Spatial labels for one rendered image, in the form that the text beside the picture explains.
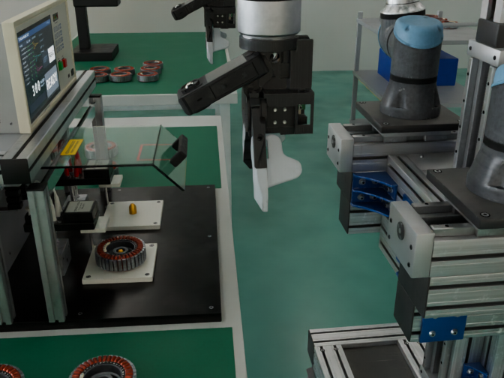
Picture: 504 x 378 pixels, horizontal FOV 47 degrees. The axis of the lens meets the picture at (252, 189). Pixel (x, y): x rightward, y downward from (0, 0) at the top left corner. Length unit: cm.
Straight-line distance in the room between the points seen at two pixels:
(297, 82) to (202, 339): 60
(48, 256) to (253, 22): 64
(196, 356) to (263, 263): 173
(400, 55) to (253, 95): 83
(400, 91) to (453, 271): 56
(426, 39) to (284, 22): 83
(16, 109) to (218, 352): 58
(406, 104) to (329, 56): 528
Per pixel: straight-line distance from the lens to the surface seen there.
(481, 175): 110
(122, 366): 106
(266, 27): 68
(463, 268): 111
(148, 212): 157
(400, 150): 153
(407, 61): 149
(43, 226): 111
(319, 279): 272
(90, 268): 135
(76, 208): 130
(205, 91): 70
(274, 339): 236
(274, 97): 70
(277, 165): 70
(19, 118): 117
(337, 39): 674
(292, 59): 71
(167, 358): 112
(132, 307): 122
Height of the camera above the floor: 147
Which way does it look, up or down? 24 degrees down
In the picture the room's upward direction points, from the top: straight up
